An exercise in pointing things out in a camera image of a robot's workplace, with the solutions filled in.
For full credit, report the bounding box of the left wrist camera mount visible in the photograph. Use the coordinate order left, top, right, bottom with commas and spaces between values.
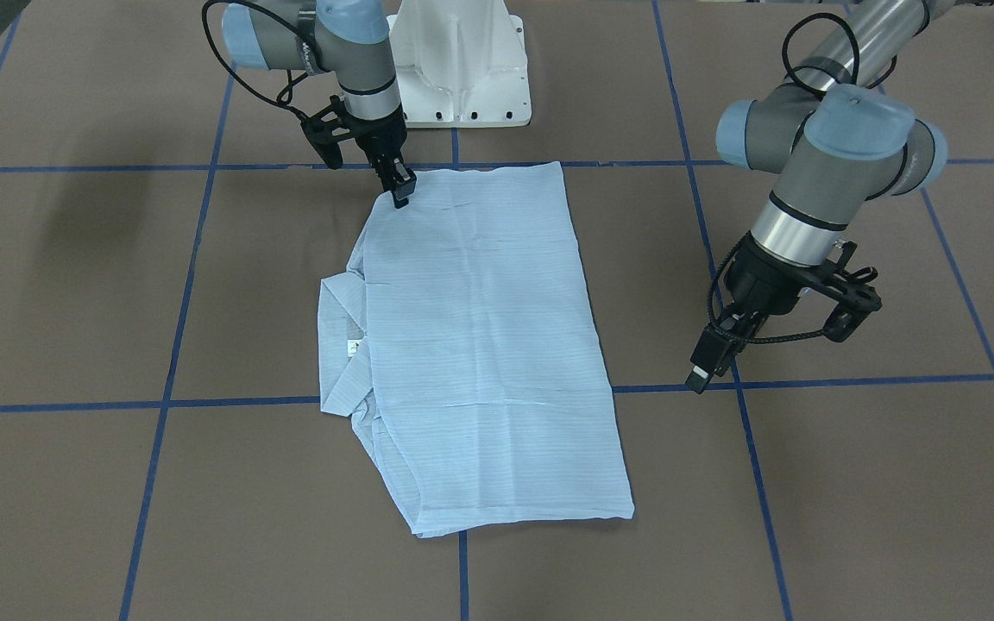
806, 237, 883, 343

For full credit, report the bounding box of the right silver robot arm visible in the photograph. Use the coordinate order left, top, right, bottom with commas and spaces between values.
204, 1, 417, 208

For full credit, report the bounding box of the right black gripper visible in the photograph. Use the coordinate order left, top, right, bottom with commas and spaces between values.
354, 110, 417, 209

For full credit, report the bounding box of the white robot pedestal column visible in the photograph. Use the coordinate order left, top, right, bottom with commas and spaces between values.
387, 1, 533, 130

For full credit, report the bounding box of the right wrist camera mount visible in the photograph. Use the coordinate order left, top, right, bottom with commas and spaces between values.
299, 95, 355, 170

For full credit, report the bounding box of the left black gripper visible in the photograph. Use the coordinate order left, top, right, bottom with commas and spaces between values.
685, 233, 817, 394

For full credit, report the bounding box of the light blue button-up shirt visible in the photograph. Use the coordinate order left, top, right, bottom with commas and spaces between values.
317, 162, 634, 538

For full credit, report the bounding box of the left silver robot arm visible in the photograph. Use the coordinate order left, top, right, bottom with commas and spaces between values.
686, 1, 953, 392

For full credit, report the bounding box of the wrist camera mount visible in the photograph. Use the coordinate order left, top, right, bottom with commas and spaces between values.
806, 237, 883, 343
299, 95, 355, 170

